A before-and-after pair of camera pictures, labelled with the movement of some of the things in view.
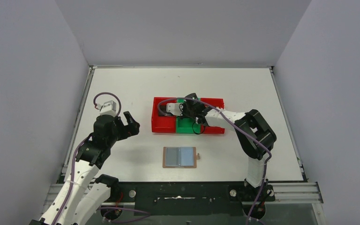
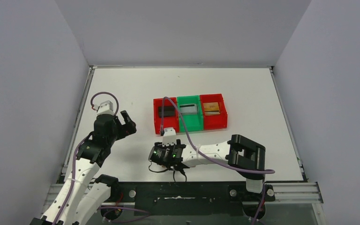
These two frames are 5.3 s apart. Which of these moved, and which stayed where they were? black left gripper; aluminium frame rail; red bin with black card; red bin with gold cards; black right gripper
Moved: black right gripper; red bin with gold cards
Stayed: black left gripper; aluminium frame rail; red bin with black card
